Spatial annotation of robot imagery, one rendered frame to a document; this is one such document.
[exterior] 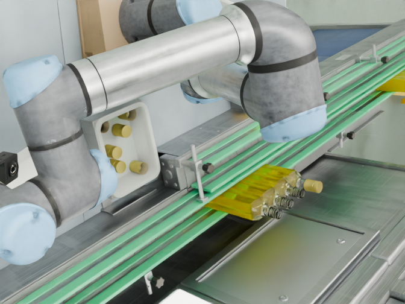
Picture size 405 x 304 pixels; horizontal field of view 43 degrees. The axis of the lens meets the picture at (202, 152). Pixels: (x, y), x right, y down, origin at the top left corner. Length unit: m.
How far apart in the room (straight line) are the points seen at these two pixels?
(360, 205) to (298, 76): 0.97
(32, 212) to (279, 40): 0.44
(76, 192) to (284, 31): 0.39
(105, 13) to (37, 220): 0.74
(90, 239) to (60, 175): 0.66
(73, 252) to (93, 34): 0.53
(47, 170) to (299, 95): 0.40
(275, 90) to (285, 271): 0.68
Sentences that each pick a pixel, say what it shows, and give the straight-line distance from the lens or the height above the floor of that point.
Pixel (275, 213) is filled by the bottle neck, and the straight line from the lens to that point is 1.41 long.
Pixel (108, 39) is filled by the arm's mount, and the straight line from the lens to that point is 1.31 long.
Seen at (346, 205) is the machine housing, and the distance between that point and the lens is 1.76.
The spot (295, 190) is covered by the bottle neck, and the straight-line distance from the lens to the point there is 1.49.
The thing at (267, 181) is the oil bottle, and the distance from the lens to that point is 1.52.
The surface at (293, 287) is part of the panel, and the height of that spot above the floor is 1.24.
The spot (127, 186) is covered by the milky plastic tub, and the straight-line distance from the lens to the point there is 1.42.
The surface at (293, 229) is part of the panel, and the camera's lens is 1.58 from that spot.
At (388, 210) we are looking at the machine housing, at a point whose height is 1.27.
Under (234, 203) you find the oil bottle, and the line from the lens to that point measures 1.46.
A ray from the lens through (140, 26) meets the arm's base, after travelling 1.30.
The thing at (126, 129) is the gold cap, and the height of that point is 0.81.
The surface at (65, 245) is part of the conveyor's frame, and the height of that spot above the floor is 0.82.
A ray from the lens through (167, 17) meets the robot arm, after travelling 1.23.
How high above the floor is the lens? 1.90
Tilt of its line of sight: 42 degrees down
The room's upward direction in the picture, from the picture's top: 101 degrees clockwise
